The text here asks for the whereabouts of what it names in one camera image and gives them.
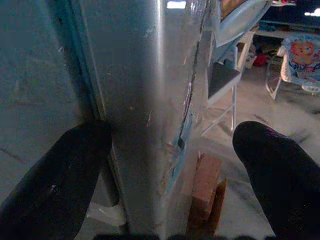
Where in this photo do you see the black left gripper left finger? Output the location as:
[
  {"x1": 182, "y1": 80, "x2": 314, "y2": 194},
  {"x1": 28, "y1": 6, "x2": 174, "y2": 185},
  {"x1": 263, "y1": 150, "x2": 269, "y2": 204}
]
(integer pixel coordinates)
[{"x1": 0, "y1": 119, "x2": 114, "y2": 240}]

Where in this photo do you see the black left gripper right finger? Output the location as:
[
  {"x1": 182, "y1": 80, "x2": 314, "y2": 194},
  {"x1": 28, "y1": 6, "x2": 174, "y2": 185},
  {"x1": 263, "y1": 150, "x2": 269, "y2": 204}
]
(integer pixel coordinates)
[{"x1": 232, "y1": 120, "x2": 320, "y2": 240}]

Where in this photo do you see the silver fridge door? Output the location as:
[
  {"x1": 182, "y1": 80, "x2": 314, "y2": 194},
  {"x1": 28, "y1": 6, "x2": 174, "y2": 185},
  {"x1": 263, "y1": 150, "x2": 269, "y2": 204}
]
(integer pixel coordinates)
[{"x1": 68, "y1": 0, "x2": 220, "y2": 240}]

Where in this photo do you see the red-brown brick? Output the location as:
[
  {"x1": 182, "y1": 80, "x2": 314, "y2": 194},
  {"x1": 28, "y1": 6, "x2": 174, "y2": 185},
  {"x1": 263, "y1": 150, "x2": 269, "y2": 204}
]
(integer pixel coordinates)
[{"x1": 186, "y1": 153, "x2": 223, "y2": 236}]

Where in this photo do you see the white folding chair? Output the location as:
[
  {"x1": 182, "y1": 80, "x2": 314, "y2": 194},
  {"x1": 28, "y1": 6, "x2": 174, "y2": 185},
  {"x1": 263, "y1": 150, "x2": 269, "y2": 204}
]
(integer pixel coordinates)
[{"x1": 199, "y1": 0, "x2": 273, "y2": 137}]

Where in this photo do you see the small red item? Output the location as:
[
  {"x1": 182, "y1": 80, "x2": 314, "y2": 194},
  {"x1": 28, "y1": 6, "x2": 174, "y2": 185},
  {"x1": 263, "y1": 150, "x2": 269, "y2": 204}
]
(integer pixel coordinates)
[{"x1": 253, "y1": 53, "x2": 268, "y2": 67}]

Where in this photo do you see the baby bouncer with lion print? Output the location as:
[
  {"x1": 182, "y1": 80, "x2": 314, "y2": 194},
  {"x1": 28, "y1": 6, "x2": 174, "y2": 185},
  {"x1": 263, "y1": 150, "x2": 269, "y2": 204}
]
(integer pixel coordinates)
[{"x1": 264, "y1": 34, "x2": 320, "y2": 101}]

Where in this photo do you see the cluttered background shelf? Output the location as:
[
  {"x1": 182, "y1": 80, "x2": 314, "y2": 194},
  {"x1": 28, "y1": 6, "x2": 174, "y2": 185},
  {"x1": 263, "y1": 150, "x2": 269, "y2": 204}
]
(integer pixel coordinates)
[{"x1": 252, "y1": 0, "x2": 320, "y2": 40}]

